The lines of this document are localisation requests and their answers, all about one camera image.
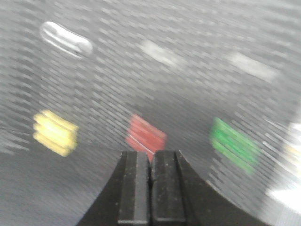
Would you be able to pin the red toggle switch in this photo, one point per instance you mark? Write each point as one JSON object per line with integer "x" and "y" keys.
{"x": 143, "y": 137}

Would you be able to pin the black perforated pegboard panel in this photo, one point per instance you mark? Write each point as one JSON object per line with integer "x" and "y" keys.
{"x": 178, "y": 64}

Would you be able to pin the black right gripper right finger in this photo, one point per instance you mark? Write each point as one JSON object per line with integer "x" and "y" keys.
{"x": 216, "y": 193}

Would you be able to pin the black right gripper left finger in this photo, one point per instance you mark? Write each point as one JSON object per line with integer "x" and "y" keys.
{"x": 125, "y": 199}

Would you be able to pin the yellow toggle switch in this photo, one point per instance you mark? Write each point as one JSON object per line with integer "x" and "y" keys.
{"x": 55, "y": 133}

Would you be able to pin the green toggle switch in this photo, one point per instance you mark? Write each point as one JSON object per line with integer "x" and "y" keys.
{"x": 236, "y": 147}

